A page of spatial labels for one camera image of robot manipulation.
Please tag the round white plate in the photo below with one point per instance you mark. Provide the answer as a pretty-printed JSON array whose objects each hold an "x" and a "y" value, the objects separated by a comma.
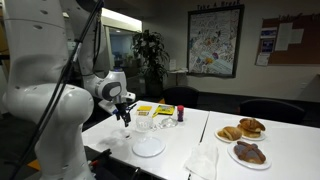
[{"x": 148, "y": 147}]

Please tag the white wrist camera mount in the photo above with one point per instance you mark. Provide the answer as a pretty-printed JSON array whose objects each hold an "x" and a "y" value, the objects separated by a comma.
[{"x": 107, "y": 107}]

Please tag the white plate under golden roll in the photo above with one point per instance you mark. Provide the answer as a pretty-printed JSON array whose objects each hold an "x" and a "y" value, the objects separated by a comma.
[{"x": 220, "y": 138}]

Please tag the small white side table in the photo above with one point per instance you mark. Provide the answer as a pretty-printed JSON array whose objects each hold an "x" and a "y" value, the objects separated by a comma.
[{"x": 177, "y": 71}]

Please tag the framed colourful map poster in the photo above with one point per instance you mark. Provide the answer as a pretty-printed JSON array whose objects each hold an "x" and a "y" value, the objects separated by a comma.
[{"x": 214, "y": 41}]

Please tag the tall white paper sheet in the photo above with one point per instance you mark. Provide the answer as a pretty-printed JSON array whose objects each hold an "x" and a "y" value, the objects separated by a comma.
[{"x": 283, "y": 36}]

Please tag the purple bottle with red cap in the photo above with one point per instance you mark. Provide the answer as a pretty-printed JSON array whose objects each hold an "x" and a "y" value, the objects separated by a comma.
[{"x": 180, "y": 114}]

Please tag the white plate under stacked breads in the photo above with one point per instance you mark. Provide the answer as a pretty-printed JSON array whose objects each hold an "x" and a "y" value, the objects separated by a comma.
[{"x": 260, "y": 136}]

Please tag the green potted plant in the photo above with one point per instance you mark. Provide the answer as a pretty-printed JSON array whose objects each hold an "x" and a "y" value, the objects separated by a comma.
[{"x": 152, "y": 55}]

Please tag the light tan bread bun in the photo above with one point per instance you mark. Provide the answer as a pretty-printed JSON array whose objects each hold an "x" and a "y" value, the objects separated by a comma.
[{"x": 248, "y": 134}]

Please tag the yellow sticky note pad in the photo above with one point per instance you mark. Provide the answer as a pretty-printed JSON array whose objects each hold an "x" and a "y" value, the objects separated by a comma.
[{"x": 144, "y": 108}]

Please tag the clear glass bowl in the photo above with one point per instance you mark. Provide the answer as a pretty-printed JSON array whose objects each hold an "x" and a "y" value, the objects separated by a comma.
[{"x": 166, "y": 123}]

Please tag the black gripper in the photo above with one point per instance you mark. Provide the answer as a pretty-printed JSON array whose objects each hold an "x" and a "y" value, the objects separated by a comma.
[{"x": 122, "y": 108}]

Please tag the dark plant pot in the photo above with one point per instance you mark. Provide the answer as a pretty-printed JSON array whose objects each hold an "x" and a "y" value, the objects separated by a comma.
[{"x": 154, "y": 88}]

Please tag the white paper napkin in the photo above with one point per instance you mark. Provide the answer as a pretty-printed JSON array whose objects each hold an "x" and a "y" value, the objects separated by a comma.
[{"x": 202, "y": 162}]

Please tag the golden folded bread roll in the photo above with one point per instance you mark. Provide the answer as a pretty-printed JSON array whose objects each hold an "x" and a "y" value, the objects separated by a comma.
[{"x": 230, "y": 133}]

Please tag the brown crusty bread bun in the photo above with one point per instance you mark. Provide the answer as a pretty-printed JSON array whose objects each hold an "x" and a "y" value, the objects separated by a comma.
[{"x": 252, "y": 124}]

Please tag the blue flyer with white border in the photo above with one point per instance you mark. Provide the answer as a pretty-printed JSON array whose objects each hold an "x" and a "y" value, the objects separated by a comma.
[{"x": 267, "y": 45}]

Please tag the small white notice sheet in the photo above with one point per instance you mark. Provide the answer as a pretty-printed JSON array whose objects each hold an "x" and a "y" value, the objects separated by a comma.
[{"x": 262, "y": 60}]

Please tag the square white paper sheet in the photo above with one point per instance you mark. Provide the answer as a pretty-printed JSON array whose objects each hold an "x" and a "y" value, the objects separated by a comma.
[{"x": 297, "y": 36}]

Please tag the brown cork board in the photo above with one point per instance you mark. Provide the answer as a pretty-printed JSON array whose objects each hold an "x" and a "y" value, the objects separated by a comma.
[{"x": 301, "y": 53}]

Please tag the black office chair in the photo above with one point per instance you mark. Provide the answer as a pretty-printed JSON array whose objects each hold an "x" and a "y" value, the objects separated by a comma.
[
  {"x": 181, "y": 96},
  {"x": 271, "y": 111},
  {"x": 100, "y": 115}
]

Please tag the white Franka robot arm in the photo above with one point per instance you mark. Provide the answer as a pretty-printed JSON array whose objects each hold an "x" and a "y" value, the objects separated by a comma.
[{"x": 60, "y": 110}]

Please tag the clear glass cup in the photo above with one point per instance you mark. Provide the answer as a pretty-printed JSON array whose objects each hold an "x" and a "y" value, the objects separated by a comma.
[{"x": 143, "y": 124}]

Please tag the black clamp with red tip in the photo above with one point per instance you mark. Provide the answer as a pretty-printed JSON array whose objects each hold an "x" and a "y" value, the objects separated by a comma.
[{"x": 100, "y": 157}]

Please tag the yellow snack packet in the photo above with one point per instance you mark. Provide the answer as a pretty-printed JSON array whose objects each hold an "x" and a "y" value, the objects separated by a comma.
[{"x": 164, "y": 110}]

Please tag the small blue flyer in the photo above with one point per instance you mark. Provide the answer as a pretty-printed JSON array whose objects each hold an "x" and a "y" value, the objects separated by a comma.
[{"x": 268, "y": 32}]

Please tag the white plate under dark bread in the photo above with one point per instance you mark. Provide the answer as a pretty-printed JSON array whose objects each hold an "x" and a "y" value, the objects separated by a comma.
[{"x": 248, "y": 165}]

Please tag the dark brown cross-topped bread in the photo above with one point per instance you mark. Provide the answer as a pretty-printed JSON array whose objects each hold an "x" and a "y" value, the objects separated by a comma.
[{"x": 249, "y": 152}]

